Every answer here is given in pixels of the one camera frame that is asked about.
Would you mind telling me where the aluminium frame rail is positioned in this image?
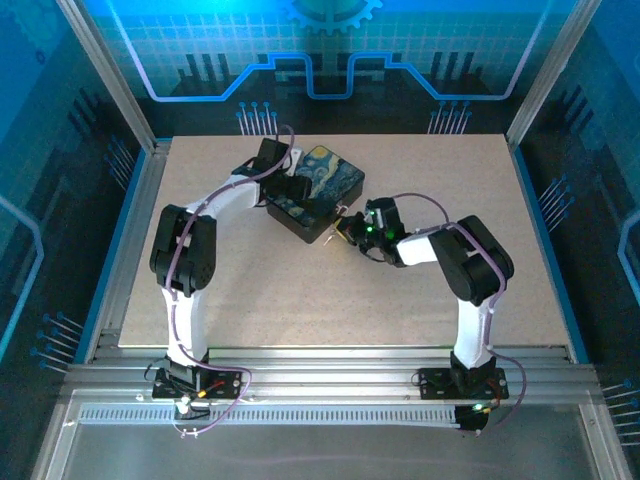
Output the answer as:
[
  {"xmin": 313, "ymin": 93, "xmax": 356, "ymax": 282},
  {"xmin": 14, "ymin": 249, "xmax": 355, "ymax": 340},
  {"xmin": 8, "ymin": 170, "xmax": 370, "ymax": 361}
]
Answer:
[{"xmin": 62, "ymin": 344, "xmax": 604, "ymax": 409}]

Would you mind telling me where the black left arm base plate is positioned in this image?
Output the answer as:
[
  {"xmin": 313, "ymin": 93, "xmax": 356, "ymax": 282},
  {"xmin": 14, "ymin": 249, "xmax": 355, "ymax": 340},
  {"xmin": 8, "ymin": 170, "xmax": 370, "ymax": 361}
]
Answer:
[{"xmin": 149, "ymin": 366, "xmax": 244, "ymax": 401}]

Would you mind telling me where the blue table side trim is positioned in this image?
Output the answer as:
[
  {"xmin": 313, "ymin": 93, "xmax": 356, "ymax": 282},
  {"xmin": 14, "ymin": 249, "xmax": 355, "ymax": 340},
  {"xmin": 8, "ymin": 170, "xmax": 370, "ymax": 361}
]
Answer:
[
  {"xmin": 73, "ymin": 147, "xmax": 151, "ymax": 364},
  {"xmin": 513, "ymin": 143, "xmax": 590, "ymax": 365}
]

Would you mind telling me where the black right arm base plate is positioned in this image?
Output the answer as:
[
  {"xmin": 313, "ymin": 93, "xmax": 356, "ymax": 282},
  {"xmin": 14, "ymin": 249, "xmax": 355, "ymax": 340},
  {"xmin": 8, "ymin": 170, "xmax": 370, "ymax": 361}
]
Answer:
[{"xmin": 416, "ymin": 366, "xmax": 510, "ymax": 401}]

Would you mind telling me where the aluminium side rail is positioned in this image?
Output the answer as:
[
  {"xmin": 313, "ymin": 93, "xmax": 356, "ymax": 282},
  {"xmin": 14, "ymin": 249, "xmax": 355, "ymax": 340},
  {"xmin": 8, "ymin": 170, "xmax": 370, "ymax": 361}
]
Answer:
[{"xmin": 82, "ymin": 139, "xmax": 174, "ymax": 364}]

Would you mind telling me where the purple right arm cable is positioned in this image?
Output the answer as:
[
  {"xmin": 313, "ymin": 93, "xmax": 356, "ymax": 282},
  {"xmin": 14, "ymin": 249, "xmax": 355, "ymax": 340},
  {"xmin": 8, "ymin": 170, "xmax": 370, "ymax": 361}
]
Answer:
[{"xmin": 393, "ymin": 191, "xmax": 529, "ymax": 437}]

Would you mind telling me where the grey metal shelf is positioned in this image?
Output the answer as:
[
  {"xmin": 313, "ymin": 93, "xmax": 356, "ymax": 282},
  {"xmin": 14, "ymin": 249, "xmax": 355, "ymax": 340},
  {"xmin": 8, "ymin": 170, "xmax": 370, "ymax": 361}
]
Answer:
[{"xmin": 29, "ymin": 389, "xmax": 631, "ymax": 480}]

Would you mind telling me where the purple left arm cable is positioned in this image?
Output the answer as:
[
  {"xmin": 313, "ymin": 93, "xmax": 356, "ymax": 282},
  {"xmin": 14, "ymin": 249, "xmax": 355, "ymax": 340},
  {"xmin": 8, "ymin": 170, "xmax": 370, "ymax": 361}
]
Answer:
[{"xmin": 157, "ymin": 123, "xmax": 297, "ymax": 440}]

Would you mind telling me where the aluminium frame post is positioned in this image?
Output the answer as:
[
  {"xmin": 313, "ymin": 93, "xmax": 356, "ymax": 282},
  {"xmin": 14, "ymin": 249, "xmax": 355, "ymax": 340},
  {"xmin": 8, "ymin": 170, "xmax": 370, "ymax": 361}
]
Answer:
[
  {"xmin": 504, "ymin": 0, "xmax": 604, "ymax": 149},
  {"xmin": 54, "ymin": 0, "xmax": 169, "ymax": 154}
]

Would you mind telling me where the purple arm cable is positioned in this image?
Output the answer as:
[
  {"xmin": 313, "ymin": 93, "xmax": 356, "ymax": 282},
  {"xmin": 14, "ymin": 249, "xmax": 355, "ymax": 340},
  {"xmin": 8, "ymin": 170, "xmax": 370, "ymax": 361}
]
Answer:
[
  {"xmin": 157, "ymin": 123, "xmax": 297, "ymax": 440},
  {"xmin": 393, "ymin": 191, "xmax": 529, "ymax": 437}
]

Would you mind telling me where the black controller with green light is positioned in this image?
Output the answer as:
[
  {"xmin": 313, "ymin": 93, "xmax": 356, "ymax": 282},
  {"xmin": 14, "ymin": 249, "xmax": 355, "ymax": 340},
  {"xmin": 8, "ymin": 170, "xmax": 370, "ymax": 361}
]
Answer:
[{"xmin": 453, "ymin": 401, "xmax": 496, "ymax": 436}]

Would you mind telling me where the black box with painting lid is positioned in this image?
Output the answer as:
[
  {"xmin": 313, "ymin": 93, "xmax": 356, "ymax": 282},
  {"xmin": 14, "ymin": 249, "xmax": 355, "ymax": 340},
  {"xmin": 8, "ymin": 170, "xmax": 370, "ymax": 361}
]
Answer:
[{"xmin": 266, "ymin": 143, "xmax": 366, "ymax": 245}]

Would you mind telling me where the slotted cable duct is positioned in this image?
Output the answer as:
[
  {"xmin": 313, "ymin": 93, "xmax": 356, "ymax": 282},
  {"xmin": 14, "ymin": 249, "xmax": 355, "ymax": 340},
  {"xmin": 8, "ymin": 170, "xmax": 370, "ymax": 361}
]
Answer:
[{"xmin": 77, "ymin": 405, "xmax": 461, "ymax": 427}]

